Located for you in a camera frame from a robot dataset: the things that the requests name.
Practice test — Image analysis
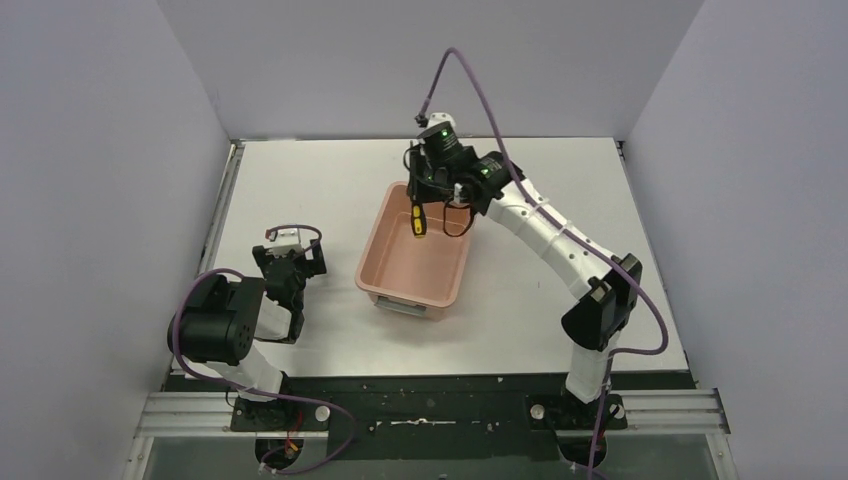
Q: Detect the aluminium left side rail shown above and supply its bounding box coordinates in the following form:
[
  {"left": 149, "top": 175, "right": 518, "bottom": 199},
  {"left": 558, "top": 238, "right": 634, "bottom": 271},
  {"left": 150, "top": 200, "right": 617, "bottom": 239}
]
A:
[{"left": 196, "top": 140, "right": 245, "bottom": 275}]

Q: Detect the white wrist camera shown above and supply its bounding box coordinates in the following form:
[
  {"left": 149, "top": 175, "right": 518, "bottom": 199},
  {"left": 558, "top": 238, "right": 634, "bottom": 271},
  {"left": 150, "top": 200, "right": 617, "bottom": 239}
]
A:
[
  {"left": 265, "top": 226, "right": 313, "bottom": 258},
  {"left": 426, "top": 112, "right": 456, "bottom": 129}
]

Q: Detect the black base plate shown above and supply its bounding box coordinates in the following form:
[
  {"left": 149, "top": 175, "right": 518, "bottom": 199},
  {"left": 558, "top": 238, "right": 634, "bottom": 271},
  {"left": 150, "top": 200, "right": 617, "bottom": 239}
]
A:
[{"left": 164, "top": 372, "right": 697, "bottom": 465}]

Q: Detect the aluminium front rail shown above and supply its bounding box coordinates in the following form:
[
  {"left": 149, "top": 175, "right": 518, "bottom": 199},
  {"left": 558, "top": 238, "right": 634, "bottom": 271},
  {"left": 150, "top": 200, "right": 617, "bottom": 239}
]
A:
[{"left": 135, "top": 389, "right": 730, "bottom": 440}]

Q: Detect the pink plastic bin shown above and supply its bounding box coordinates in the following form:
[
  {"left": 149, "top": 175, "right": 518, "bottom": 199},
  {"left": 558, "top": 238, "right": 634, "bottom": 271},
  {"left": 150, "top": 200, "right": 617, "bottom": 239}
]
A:
[{"left": 355, "top": 182, "right": 472, "bottom": 320}]

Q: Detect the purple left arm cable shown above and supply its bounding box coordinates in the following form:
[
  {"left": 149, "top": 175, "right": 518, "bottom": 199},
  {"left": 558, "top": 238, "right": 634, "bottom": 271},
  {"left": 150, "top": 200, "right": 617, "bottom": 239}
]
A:
[{"left": 170, "top": 223, "right": 358, "bottom": 477}]

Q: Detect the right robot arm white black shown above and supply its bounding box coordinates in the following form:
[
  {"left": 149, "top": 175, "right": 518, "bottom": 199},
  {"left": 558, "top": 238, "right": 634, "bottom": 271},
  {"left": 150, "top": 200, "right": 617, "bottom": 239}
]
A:
[{"left": 404, "top": 120, "right": 641, "bottom": 404}]

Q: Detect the yellow black screwdriver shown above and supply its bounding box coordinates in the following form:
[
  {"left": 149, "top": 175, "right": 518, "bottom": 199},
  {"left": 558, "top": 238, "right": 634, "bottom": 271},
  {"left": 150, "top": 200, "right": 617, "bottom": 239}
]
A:
[{"left": 411, "top": 203, "right": 427, "bottom": 238}]

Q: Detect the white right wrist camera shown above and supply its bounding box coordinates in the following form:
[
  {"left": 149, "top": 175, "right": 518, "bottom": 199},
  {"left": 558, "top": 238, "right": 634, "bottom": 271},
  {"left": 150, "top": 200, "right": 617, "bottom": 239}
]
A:
[{"left": 426, "top": 112, "right": 456, "bottom": 129}]

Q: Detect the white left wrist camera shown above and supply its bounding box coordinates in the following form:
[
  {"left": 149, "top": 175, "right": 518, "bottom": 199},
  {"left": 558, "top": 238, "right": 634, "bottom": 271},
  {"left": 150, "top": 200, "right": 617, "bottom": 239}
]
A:
[{"left": 265, "top": 226, "right": 313, "bottom": 258}]

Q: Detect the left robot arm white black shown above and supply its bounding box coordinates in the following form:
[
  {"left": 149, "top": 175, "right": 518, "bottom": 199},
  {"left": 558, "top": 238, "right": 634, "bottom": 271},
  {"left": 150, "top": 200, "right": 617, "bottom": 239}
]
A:
[{"left": 166, "top": 239, "right": 327, "bottom": 403}]

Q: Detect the aluminium rail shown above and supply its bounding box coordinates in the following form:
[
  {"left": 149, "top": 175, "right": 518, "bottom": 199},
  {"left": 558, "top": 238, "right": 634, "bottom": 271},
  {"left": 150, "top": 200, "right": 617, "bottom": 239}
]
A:
[
  {"left": 135, "top": 389, "right": 730, "bottom": 440},
  {"left": 196, "top": 140, "right": 245, "bottom": 275}
]

